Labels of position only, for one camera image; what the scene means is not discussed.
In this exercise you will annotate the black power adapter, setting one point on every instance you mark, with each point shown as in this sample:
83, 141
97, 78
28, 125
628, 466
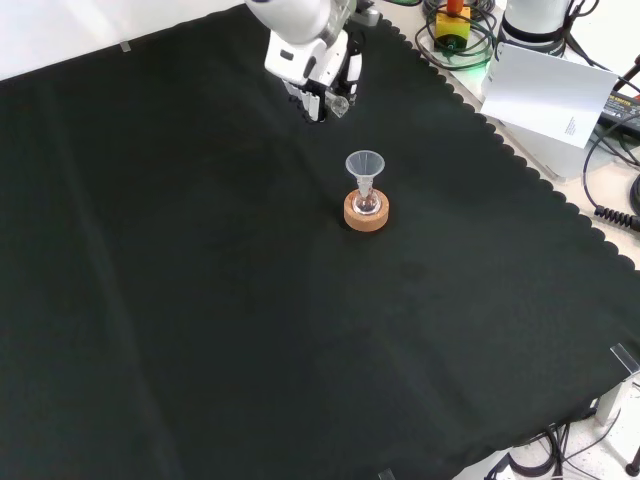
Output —
622, 111

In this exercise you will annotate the clear glass graduated cylinder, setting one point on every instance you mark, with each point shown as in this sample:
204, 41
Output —
338, 105

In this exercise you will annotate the clear plastic funnel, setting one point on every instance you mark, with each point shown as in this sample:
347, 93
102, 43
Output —
365, 171

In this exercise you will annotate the yellow stop button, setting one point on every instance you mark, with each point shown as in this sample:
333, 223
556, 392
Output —
452, 27

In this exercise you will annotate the black cloth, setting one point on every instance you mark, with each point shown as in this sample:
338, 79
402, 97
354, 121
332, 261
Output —
280, 280

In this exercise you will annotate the white table leg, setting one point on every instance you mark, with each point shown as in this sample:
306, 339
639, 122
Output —
612, 402

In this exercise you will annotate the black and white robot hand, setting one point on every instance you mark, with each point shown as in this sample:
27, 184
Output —
312, 65

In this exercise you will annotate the clear round-bottom flask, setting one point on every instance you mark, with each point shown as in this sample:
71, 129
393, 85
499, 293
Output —
365, 202

